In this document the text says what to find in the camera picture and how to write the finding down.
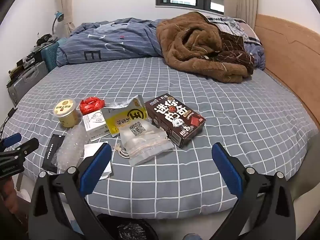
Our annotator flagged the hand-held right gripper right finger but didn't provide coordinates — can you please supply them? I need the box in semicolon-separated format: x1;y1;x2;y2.
211;142;292;240

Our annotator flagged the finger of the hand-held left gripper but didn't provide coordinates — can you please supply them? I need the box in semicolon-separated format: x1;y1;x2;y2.
14;138;40;156
0;133;22;147

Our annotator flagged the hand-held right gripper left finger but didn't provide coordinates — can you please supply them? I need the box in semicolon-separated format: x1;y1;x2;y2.
28;143;113;240

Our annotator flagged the black sachet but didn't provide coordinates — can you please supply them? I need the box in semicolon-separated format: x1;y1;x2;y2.
41;134;66;174

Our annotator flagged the bubble wrap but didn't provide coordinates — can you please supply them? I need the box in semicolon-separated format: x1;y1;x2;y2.
56;125;88;173

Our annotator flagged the small white box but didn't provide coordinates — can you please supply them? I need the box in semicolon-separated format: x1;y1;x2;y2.
82;110;112;142

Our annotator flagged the clear drawstring pouch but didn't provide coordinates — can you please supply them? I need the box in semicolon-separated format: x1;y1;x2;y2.
114;120;173;167

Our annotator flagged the yellow and white snack bag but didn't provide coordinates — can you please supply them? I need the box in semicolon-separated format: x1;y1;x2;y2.
101;95;148;137

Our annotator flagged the red plastic bag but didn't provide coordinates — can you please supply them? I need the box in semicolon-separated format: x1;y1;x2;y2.
79;96;105;117

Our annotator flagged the trash bin with black bag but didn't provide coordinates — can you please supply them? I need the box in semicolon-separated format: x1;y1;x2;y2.
96;212;160;240

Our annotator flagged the brown cookie box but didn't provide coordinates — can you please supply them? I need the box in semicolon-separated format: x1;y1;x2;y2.
145;94;207;148

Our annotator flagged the person's left hand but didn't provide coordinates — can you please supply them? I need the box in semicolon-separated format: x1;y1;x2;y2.
0;177;18;205

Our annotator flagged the bed with grey checked sheet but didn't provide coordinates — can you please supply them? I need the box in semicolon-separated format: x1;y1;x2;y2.
0;55;320;220

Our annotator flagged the grey suitcase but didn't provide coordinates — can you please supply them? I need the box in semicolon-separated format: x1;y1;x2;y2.
7;60;49;107

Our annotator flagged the dark clutter on suitcase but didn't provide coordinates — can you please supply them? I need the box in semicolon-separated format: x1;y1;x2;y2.
9;51;43;79

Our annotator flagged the pile of dark items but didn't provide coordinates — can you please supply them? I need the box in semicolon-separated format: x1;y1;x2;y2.
35;34;59;48

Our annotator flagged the blue-grey striped duvet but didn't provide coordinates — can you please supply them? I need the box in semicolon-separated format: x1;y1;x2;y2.
56;17;266;71

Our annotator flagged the wooden headboard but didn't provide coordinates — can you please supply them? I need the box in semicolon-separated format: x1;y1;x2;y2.
254;14;320;130

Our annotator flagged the brown fleece blanket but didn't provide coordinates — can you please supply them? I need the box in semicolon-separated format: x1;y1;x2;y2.
156;11;255;83

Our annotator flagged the blue desk lamp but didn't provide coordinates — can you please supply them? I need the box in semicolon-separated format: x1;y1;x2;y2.
51;11;66;38

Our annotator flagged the plaid pillow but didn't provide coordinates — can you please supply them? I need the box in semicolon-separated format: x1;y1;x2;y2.
206;15;262;46

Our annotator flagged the cream curtain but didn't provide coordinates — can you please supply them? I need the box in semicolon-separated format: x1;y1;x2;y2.
55;0;76;30
236;0;259;24

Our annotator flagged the black cable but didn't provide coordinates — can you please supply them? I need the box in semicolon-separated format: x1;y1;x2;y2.
0;107;17;137

